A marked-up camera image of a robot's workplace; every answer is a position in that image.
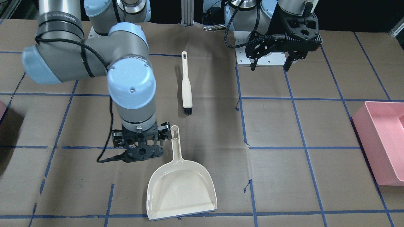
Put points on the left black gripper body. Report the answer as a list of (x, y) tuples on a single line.
[(279, 34)]

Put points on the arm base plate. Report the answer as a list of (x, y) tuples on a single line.
[(93, 34), (270, 60)]

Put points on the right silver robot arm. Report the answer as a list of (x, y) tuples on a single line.
[(118, 51)]

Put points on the cream plastic dustpan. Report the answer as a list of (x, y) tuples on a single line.
[(180, 187)]

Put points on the cream hand brush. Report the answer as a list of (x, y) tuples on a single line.
[(186, 86)]

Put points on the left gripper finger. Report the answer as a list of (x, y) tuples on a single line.
[(293, 56), (254, 60)]

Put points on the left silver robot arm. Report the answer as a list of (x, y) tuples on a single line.
[(264, 27)]

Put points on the aluminium frame post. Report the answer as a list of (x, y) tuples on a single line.
[(187, 13)]

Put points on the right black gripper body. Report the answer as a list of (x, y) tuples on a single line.
[(117, 139)]

